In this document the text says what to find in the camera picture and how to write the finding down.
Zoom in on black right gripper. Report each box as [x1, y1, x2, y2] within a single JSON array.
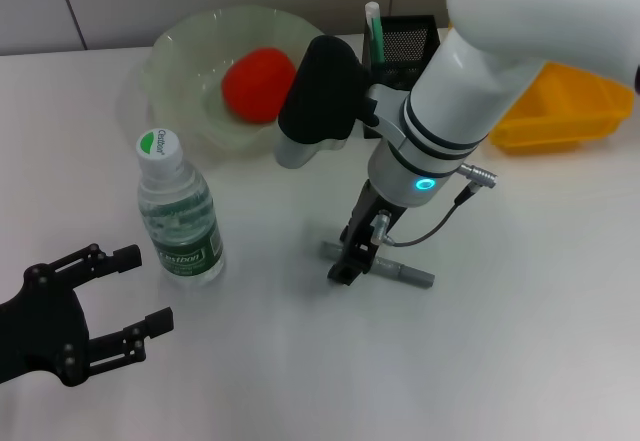
[[326, 178, 412, 288]]

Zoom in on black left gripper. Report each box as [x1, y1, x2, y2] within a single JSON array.
[[0, 243, 176, 388]]

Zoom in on grey marker pen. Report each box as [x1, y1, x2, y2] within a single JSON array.
[[319, 240, 436, 291]]

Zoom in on clear green-label water bottle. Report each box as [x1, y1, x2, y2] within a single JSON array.
[[135, 128, 227, 287]]

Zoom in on orange knitted toy fruit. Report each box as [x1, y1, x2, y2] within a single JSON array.
[[221, 47, 297, 123]]

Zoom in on mint green pen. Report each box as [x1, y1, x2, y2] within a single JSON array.
[[364, 1, 387, 67]]

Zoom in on black mesh pen holder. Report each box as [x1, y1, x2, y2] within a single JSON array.
[[362, 14, 441, 140]]

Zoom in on translucent wavy glass fruit plate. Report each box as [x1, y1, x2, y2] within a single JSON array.
[[119, 5, 331, 162]]

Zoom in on yellow plastic bin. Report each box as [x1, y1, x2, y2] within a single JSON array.
[[487, 60, 635, 156]]

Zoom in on grey cable with silver plugs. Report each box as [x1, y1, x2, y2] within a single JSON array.
[[370, 162, 501, 248]]

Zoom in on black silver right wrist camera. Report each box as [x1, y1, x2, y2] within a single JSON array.
[[274, 35, 407, 170]]

